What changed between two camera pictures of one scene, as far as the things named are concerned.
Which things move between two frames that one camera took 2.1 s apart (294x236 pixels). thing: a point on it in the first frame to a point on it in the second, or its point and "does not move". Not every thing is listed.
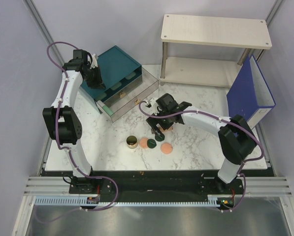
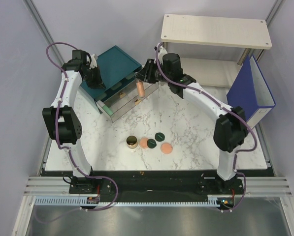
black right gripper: (152, 120) to (146, 73)
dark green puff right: (160, 137) does not move
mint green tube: (107, 108) does not move
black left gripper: (99, 84) does not move
